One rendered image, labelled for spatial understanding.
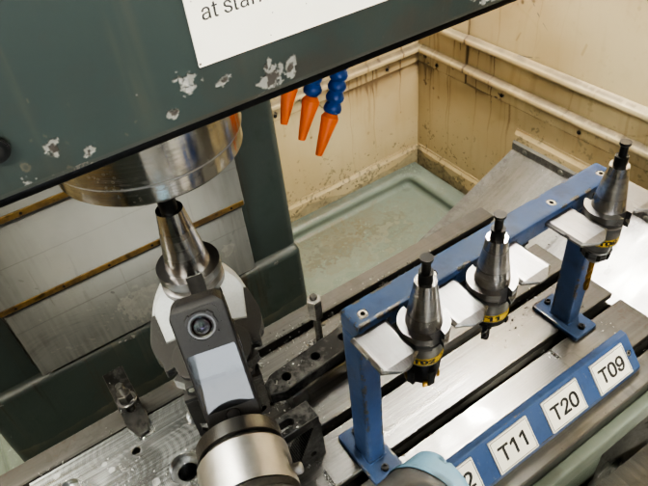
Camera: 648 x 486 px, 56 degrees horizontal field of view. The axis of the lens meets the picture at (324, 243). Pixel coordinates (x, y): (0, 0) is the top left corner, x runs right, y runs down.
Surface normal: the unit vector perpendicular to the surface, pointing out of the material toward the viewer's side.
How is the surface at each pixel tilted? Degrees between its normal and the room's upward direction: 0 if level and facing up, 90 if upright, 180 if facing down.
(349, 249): 0
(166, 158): 90
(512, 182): 24
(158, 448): 0
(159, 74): 90
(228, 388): 62
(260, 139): 90
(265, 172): 90
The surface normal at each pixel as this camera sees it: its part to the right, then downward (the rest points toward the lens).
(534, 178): -0.42, -0.50
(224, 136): 0.89, 0.23
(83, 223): 0.55, 0.51
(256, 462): 0.20, -0.78
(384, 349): -0.09, -0.74
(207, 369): 0.20, 0.20
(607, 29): -0.83, 0.43
